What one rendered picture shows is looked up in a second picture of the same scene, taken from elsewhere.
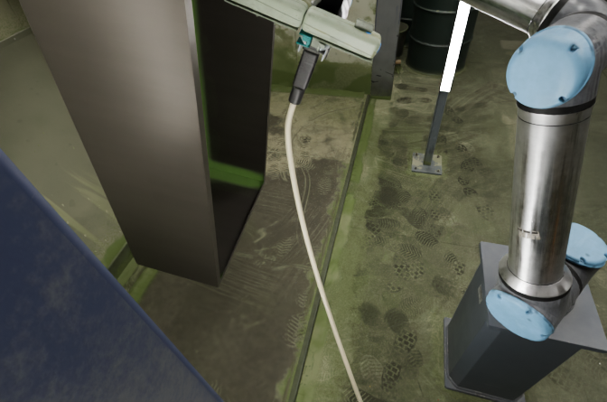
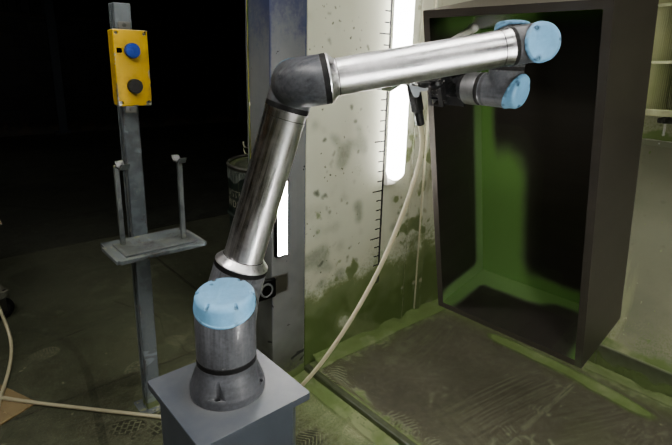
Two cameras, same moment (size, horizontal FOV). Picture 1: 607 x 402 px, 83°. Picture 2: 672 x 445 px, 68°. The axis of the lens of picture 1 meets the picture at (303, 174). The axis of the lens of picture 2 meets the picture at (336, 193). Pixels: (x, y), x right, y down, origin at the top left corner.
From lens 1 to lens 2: 200 cm
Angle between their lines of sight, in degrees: 100
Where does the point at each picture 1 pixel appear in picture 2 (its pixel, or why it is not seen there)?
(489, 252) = (292, 387)
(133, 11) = not seen: hidden behind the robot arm
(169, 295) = (499, 361)
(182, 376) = (268, 37)
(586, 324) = (171, 387)
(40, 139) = (652, 222)
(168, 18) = not seen: hidden behind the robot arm
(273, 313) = (433, 415)
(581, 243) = (219, 290)
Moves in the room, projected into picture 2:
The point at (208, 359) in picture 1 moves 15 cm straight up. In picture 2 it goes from (417, 365) to (419, 337)
